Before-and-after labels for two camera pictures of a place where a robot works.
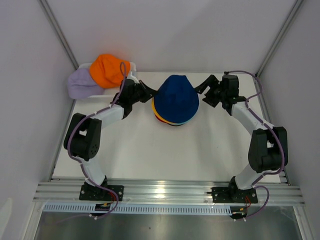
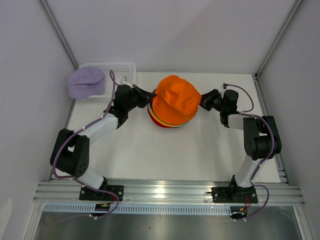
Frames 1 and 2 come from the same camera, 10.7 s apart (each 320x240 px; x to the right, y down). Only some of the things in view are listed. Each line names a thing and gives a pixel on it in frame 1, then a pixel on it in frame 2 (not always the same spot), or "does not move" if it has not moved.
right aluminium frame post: (294, 10) does not move
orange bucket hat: (108, 71) to (177, 100)
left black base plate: (93, 192) does not move
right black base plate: (231, 195) does not move
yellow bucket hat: (157, 115) to (158, 120)
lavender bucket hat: (81, 84) does not move
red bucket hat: (160, 120) to (151, 116)
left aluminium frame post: (58, 28) does not move
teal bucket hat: (182, 123) to (149, 113)
